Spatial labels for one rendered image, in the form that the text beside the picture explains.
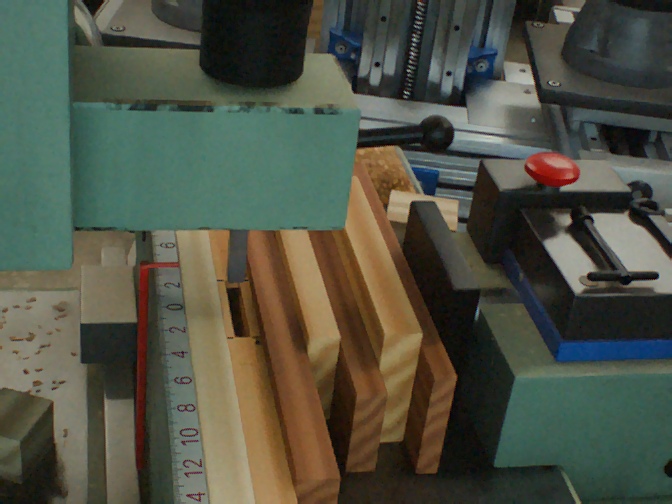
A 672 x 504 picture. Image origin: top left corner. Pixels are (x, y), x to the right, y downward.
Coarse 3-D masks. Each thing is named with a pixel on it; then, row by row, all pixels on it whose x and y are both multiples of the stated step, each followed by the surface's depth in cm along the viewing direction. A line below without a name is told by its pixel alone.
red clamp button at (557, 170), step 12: (540, 156) 61; (552, 156) 62; (564, 156) 62; (528, 168) 61; (540, 168) 60; (552, 168) 60; (564, 168) 61; (576, 168) 61; (540, 180) 60; (552, 180) 60; (564, 180) 60; (576, 180) 61
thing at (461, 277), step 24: (408, 216) 62; (432, 216) 60; (408, 240) 62; (432, 240) 58; (408, 264) 62; (432, 264) 58; (456, 264) 56; (432, 288) 58; (456, 288) 55; (480, 288) 55; (504, 288) 61; (432, 312) 58; (456, 312) 55; (456, 336) 56; (456, 360) 57; (456, 384) 58
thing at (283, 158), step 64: (128, 64) 55; (192, 64) 55; (320, 64) 57; (128, 128) 52; (192, 128) 52; (256, 128) 53; (320, 128) 53; (128, 192) 53; (192, 192) 54; (256, 192) 55; (320, 192) 55
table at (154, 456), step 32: (416, 192) 83; (384, 448) 58; (448, 448) 59; (480, 448) 59; (160, 480) 55; (352, 480) 56; (384, 480) 56; (416, 480) 57; (448, 480) 57; (480, 480) 57; (512, 480) 57; (544, 480) 58
